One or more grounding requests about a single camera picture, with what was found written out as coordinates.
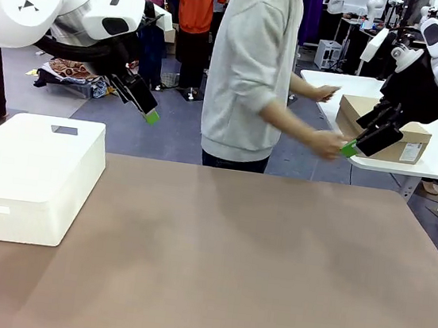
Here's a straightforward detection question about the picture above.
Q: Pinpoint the white round mount knob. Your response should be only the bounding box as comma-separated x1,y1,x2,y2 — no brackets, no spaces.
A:
388,43,425,76

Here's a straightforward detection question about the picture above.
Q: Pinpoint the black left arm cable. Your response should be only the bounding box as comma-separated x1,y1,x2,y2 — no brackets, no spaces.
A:
33,27,139,81

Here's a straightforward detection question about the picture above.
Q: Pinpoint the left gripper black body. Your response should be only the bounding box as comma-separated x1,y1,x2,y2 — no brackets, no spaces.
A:
101,29,144,83

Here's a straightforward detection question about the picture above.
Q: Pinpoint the person in grey sweater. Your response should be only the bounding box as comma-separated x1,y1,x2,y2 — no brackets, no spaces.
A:
196,0,328,179

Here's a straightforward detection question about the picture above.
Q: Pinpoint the white open cabinet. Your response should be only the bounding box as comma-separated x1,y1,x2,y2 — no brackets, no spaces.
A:
313,38,345,73

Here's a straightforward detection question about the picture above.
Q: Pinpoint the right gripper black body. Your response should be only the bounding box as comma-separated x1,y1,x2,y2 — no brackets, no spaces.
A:
376,44,438,125

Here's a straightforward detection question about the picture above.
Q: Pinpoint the person's right forearm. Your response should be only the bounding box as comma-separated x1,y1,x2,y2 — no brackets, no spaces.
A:
255,96,325,152

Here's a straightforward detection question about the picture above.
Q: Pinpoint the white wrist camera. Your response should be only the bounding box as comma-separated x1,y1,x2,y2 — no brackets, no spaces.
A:
139,1,176,33
359,24,390,65

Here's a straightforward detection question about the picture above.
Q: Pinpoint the person's right hand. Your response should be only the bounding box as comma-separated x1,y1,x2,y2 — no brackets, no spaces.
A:
309,127,348,163

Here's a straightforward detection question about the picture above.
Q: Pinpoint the orange hoodie mannequin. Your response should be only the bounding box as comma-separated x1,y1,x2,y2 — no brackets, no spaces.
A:
164,0,230,105

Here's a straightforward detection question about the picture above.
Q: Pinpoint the purple hanging garment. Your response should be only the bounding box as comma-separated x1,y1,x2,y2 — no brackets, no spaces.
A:
295,0,325,49

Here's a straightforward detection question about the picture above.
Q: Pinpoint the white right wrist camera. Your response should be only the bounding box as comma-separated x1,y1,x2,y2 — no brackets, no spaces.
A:
359,24,390,65

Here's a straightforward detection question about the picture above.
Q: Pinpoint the white foam box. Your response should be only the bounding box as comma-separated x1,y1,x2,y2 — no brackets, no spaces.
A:
0,109,112,253

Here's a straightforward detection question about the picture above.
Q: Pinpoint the brown cardboard shoe box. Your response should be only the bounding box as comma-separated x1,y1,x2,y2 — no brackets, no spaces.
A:
331,93,436,167

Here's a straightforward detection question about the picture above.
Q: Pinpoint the pile of patterned clothes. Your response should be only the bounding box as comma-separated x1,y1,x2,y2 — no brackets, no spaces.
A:
31,54,114,102

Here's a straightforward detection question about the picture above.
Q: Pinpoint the person's left forearm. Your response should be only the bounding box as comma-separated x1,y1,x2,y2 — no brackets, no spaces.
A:
288,71,323,102

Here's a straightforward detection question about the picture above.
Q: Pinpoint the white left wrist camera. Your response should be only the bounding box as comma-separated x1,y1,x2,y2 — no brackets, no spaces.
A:
139,1,176,33

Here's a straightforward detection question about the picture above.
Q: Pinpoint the small brown cardboard carton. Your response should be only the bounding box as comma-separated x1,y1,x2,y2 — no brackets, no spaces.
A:
163,23,180,46

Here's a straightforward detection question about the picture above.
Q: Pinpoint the dark blue hanging garment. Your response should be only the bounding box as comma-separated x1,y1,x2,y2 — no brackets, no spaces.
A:
131,21,170,92

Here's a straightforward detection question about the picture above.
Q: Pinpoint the person's left hand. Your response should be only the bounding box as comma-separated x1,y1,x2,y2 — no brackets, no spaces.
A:
313,83,344,106

